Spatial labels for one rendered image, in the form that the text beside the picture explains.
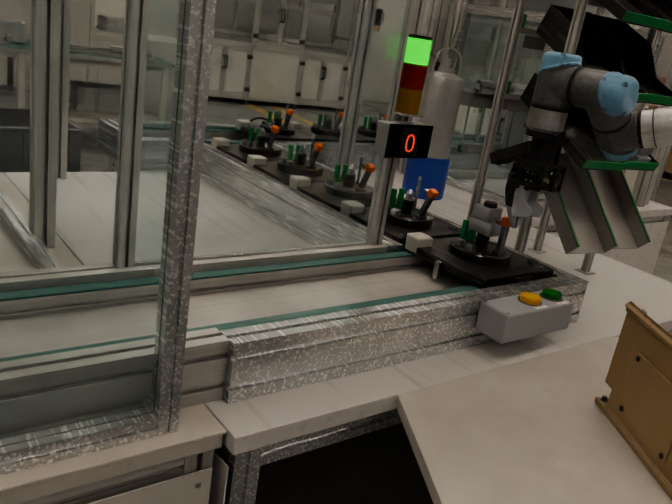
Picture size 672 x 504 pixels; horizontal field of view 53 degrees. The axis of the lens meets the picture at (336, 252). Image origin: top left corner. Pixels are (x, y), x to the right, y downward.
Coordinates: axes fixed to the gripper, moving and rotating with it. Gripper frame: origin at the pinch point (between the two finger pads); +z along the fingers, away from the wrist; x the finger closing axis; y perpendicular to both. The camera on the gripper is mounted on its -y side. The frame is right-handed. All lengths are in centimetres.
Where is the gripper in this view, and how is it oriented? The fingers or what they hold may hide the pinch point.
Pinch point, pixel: (512, 221)
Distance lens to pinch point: 151.1
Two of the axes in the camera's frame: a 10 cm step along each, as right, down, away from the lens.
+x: 8.0, -0.8, 6.0
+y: 5.9, 3.5, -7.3
